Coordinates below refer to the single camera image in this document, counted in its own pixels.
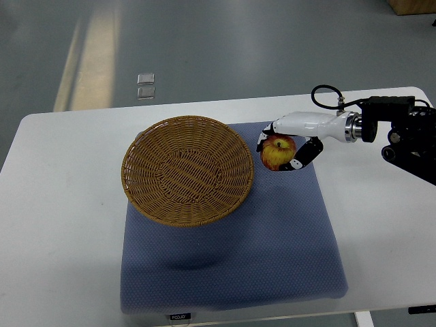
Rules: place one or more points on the brown wicker basket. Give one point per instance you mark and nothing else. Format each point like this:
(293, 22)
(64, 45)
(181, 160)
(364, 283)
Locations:
(187, 171)

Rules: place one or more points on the wooden furniture corner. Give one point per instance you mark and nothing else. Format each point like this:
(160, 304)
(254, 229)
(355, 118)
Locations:
(412, 7)

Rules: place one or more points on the white table leg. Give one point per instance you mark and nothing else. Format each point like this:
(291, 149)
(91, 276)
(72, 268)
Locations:
(363, 319)

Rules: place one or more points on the red yellow apple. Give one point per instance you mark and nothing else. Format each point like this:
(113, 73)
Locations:
(277, 150)

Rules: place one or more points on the black table control panel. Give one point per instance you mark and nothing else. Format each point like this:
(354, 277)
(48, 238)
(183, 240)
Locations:
(179, 316)

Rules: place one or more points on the blue quilted mat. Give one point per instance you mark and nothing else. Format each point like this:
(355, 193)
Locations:
(277, 246)

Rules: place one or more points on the upper metal floor plate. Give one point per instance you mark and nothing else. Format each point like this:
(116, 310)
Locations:
(145, 78)

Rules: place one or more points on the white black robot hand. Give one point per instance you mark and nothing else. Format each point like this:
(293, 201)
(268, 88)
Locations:
(308, 129)

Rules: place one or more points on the lower metal floor plate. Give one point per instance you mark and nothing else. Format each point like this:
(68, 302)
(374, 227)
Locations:
(146, 93)

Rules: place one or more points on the metal floor plate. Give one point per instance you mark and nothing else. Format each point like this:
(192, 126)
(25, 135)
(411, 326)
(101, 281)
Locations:
(146, 93)
(145, 78)

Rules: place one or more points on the black table bracket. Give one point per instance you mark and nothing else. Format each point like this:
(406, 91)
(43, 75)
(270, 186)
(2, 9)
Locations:
(422, 309)

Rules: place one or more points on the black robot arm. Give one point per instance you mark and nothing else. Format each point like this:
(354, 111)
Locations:
(412, 129)

